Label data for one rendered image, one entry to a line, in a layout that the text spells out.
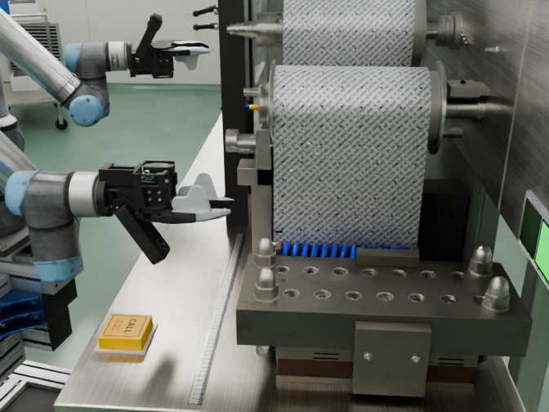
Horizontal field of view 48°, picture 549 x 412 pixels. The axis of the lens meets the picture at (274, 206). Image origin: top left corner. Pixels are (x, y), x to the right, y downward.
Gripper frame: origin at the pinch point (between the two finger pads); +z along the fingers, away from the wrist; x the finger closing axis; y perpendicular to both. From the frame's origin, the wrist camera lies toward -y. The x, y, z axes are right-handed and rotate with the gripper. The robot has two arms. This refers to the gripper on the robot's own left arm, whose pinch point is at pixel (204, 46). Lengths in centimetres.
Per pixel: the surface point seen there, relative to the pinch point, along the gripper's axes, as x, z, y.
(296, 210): 78, 10, 4
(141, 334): 86, -16, 20
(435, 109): 79, 30, -14
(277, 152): 76, 7, -6
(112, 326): 83, -21, 20
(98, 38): -503, -86, 142
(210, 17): -479, 31, 115
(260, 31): 45.4, 8.4, -16.3
